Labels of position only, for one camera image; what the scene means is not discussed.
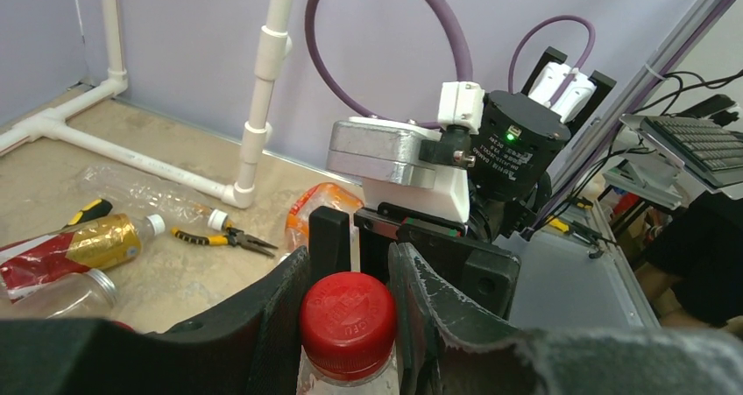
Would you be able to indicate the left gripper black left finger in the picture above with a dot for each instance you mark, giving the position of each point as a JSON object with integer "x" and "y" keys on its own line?
{"x": 247, "y": 344}

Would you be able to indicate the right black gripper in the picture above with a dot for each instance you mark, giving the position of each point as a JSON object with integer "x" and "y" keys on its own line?
{"x": 483, "y": 271}

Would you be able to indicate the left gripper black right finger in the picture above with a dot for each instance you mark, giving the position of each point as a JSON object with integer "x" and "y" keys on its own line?
{"x": 448, "y": 344}

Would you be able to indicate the red cap small bottle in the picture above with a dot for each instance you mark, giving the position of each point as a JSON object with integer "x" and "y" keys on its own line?
{"x": 348, "y": 326}

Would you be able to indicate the orange drink bottle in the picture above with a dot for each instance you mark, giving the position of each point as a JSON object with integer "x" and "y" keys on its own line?
{"x": 326, "y": 194}

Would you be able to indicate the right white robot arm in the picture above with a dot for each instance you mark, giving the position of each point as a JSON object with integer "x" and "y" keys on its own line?
{"x": 481, "y": 174}

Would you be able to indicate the large clear bottle white cap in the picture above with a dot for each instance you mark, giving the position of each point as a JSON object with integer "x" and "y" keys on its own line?
{"x": 45, "y": 295}

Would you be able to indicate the red gold snack wrapper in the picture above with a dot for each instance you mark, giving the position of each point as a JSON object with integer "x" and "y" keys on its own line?
{"x": 100, "y": 244}

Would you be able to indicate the crumpled clear bottle white cap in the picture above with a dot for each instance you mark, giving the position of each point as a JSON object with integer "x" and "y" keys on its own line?
{"x": 140, "y": 192}

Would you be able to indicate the yellow black screwdriver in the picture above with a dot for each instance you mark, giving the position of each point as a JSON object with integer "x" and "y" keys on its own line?
{"x": 94, "y": 210}

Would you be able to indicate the black computer keyboard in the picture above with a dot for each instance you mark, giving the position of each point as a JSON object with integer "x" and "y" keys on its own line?
{"x": 708, "y": 151}

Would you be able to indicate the white PVC diagonal pole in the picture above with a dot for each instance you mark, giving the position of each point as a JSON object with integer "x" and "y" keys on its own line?
{"x": 274, "y": 44}

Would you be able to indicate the yellow handle pliers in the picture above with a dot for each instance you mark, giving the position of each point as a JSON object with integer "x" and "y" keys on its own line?
{"x": 231, "y": 236}

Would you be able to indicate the white PVC pipe frame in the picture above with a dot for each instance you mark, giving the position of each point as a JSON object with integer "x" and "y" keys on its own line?
{"x": 95, "y": 122}

